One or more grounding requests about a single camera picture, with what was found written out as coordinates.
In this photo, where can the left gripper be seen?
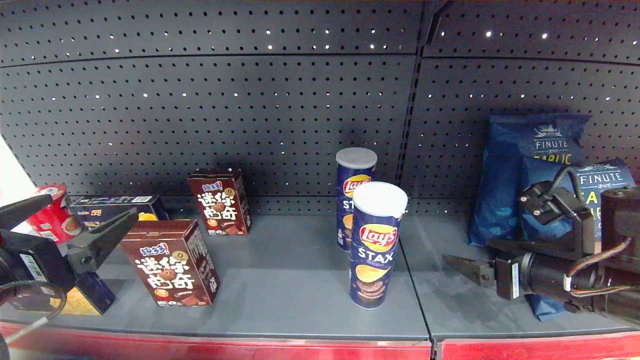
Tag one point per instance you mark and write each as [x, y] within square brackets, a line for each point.
[35, 262]

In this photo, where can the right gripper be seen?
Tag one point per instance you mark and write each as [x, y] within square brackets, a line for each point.
[545, 275]

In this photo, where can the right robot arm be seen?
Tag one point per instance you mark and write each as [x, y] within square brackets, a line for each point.
[620, 235]

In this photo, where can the black shop shelf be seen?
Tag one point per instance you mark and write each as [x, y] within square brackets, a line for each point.
[280, 125]

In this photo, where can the red snack cup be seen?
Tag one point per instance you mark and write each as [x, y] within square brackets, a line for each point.
[50, 220]

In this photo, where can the dark blue snack box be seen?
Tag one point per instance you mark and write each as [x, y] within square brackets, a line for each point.
[110, 207]
[95, 297]

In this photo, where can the blue chip bag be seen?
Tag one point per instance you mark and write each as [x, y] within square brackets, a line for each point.
[607, 180]
[510, 170]

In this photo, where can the brown cookie box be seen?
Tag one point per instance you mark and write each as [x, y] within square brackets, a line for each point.
[220, 205]
[167, 265]

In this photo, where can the dark blue chip can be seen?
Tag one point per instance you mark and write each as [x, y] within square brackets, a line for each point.
[375, 250]
[352, 182]

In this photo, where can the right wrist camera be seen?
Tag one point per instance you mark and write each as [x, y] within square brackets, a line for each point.
[560, 210]

